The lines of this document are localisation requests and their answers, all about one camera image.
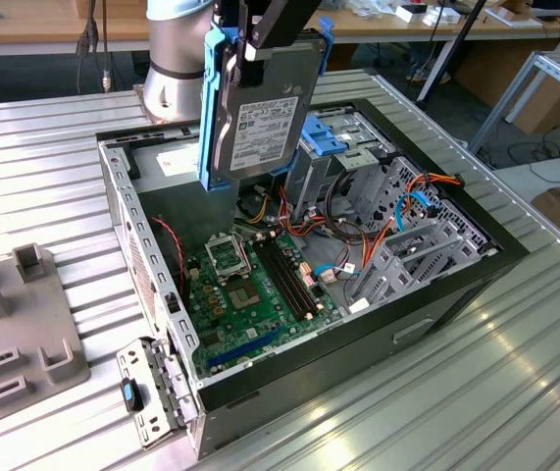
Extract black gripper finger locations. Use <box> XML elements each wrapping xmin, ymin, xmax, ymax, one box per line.
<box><xmin>212</xmin><ymin>0</ymin><xmax>241</xmax><ymax>28</ymax></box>
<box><xmin>235</xmin><ymin>0</ymin><xmax>324</xmax><ymax>90</ymax></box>

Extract hard disk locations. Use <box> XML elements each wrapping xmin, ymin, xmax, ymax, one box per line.
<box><xmin>198</xmin><ymin>17</ymin><xmax>335</xmax><ymax>193</ymax></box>

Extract blue data wire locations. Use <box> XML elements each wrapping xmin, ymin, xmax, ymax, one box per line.
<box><xmin>393</xmin><ymin>188</ymin><xmax>441</xmax><ymax>236</ymax></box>

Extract orange yellow power wire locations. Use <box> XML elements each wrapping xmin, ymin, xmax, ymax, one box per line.
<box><xmin>357</xmin><ymin>171</ymin><xmax>465</xmax><ymax>284</ymax></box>

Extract metal disk bay cage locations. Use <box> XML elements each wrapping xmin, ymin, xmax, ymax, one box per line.
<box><xmin>342</xmin><ymin>155</ymin><xmax>501</xmax><ymax>315</ymax></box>

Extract long wooden desk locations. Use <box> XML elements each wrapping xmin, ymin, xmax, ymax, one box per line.
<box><xmin>0</xmin><ymin>0</ymin><xmax>560</xmax><ymax>58</ymax></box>

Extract brown cardboard box on desk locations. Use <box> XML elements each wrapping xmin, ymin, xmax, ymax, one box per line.
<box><xmin>76</xmin><ymin>0</ymin><xmax>147</xmax><ymax>20</ymax></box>

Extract blue plastic drive latch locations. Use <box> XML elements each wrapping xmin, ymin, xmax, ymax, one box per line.
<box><xmin>301</xmin><ymin>111</ymin><xmax>347</xmax><ymax>157</ymax></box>

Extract white box with dark lid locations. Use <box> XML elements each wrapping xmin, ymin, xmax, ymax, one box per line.
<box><xmin>395</xmin><ymin>3</ymin><xmax>431</xmax><ymax>24</ymax></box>

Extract plain white box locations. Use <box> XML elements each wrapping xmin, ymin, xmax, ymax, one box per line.
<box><xmin>421</xmin><ymin>7</ymin><xmax>462</xmax><ymax>26</ymax></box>

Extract metal optical drive cage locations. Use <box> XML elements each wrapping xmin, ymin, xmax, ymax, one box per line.
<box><xmin>279</xmin><ymin>110</ymin><xmax>392</xmax><ymax>223</ymax></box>

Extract grey power supply box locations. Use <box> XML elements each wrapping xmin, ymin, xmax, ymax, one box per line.
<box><xmin>129</xmin><ymin>134</ymin><xmax>242</xmax><ymax>256</ymax></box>

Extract metal socket cover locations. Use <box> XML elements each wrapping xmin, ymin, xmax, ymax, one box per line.
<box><xmin>203</xmin><ymin>232</ymin><xmax>253</xmax><ymax>277</ymax></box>

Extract flat beige box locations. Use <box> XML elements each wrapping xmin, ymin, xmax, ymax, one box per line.
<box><xmin>484</xmin><ymin>4</ymin><xmax>543</xmax><ymax>28</ymax></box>

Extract black RAM slot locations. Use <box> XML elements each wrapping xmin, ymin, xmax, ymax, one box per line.
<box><xmin>272</xmin><ymin>236</ymin><xmax>324</xmax><ymax>317</ymax></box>
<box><xmin>253</xmin><ymin>238</ymin><xmax>307</xmax><ymax>321</ymax></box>
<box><xmin>265</xmin><ymin>237</ymin><xmax>319</xmax><ymax>319</ymax></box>
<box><xmin>259</xmin><ymin>238</ymin><xmax>313</xmax><ymax>320</ymax></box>

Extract black monitor stand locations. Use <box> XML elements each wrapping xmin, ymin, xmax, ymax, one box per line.
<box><xmin>529</xmin><ymin>0</ymin><xmax>560</xmax><ymax>22</ymax></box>

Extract cardboard box under shelf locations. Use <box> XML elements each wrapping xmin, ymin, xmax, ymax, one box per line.
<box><xmin>507</xmin><ymin>73</ymin><xmax>560</xmax><ymax>136</ymax></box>

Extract green motherboard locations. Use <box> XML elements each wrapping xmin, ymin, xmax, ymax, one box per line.
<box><xmin>183</xmin><ymin>230</ymin><xmax>348</xmax><ymax>380</ymax></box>

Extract white low table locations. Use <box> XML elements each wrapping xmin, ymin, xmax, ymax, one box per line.
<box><xmin>497</xmin><ymin>157</ymin><xmax>560</xmax><ymax>197</ymax></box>

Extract blue expansion slot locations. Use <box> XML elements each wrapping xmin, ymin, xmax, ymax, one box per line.
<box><xmin>206</xmin><ymin>327</ymin><xmax>283</xmax><ymax>370</ymax></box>

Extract black open PC case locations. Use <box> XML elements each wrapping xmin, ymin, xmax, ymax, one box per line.
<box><xmin>95</xmin><ymin>97</ymin><xmax>531</xmax><ymax>460</ymax></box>

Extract grey parts rack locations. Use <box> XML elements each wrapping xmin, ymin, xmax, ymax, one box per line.
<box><xmin>0</xmin><ymin>225</ymin><xmax>92</xmax><ymax>436</ymax></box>

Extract black hanging cable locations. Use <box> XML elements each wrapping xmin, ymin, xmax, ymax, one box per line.
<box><xmin>76</xmin><ymin>0</ymin><xmax>100</xmax><ymax>94</ymax></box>
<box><xmin>100</xmin><ymin>0</ymin><xmax>114</xmax><ymax>94</ymax></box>

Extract thick black inner cable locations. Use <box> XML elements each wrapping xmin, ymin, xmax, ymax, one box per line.
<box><xmin>325</xmin><ymin>168</ymin><xmax>388</xmax><ymax>242</ymax></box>

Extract red orange wire bundle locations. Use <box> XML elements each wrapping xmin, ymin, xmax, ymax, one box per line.
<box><xmin>277</xmin><ymin>188</ymin><xmax>332</xmax><ymax>249</ymax></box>

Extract short pale blue wire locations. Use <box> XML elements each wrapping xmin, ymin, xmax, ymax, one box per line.
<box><xmin>310</xmin><ymin>263</ymin><xmax>359</xmax><ymax>287</ymax></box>

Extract red black fan wire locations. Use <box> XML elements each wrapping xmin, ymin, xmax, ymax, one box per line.
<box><xmin>153</xmin><ymin>217</ymin><xmax>188</xmax><ymax>298</ymax></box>

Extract metal slot bracket plate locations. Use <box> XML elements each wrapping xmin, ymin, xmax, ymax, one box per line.
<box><xmin>115</xmin><ymin>335</ymin><xmax>201</xmax><ymax>451</ymax></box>

